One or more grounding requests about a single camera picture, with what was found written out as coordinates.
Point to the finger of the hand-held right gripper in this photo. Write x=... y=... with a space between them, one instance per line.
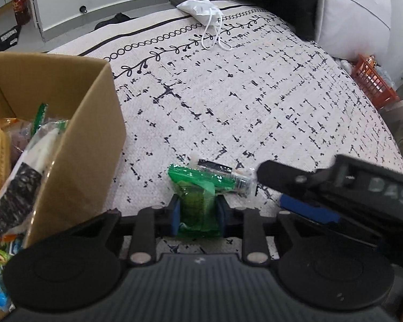
x=309 y=209
x=288 y=177

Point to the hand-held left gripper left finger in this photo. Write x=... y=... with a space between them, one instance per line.
x=174 y=216

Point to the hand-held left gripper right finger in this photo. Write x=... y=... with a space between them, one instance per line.
x=222 y=216

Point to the clear green snack packet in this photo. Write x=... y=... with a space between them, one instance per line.
x=236 y=181

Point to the brown cardboard box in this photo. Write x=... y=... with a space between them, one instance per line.
x=87 y=141

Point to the clear seaweed snack packet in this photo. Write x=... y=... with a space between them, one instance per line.
x=30 y=171

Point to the purple snack packet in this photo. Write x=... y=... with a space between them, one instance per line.
x=20 y=144

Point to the white desk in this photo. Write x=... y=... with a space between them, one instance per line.
x=401 y=110

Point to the red plastic basket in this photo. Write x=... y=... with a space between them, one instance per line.
x=372 y=80

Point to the white tote bag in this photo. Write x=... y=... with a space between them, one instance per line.
x=352 y=13

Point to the white face mask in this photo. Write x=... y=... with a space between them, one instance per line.
x=196 y=6

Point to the black slipper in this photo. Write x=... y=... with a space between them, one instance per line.
x=116 y=20

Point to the black plastic bag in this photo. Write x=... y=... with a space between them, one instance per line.
x=5 y=38

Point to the white narrow rack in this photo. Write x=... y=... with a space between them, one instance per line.
x=37 y=6

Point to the dark drink bottle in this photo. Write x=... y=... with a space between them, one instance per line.
x=21 y=8

